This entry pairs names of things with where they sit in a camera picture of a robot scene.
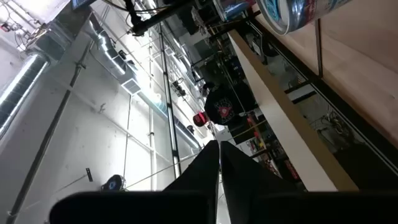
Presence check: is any long ceiling air vent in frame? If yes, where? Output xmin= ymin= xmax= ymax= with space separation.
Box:
xmin=0 ymin=54 xmax=50 ymax=139

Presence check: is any black ceiling light track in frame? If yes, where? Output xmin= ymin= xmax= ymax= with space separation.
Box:
xmin=157 ymin=23 xmax=183 ymax=180

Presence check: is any person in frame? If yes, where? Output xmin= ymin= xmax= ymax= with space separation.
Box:
xmin=192 ymin=81 xmax=249 ymax=128

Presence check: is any silver ventilation duct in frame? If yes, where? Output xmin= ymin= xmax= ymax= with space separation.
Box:
xmin=82 ymin=18 xmax=203 ymax=150

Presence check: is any black ceiling pipe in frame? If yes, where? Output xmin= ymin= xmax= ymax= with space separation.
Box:
xmin=6 ymin=40 xmax=94 ymax=224

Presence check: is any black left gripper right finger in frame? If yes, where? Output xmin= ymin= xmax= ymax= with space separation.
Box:
xmin=220 ymin=141 xmax=398 ymax=224

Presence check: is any silver Red Bull can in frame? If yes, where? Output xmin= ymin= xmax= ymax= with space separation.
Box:
xmin=213 ymin=0 xmax=257 ymax=22

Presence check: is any black aluminium table frame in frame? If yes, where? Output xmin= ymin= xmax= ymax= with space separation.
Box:
xmin=247 ymin=18 xmax=398 ymax=178

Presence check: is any black round ceiling device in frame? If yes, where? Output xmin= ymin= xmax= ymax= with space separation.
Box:
xmin=101 ymin=174 xmax=127 ymax=192

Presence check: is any black overhead rig bar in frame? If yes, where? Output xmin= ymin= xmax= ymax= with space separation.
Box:
xmin=123 ymin=0 xmax=200 ymax=37

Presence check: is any blue Red Bull can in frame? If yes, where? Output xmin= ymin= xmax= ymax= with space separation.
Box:
xmin=256 ymin=0 xmax=354 ymax=35

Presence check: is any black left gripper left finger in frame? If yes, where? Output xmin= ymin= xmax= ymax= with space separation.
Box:
xmin=49 ymin=139 xmax=220 ymax=224

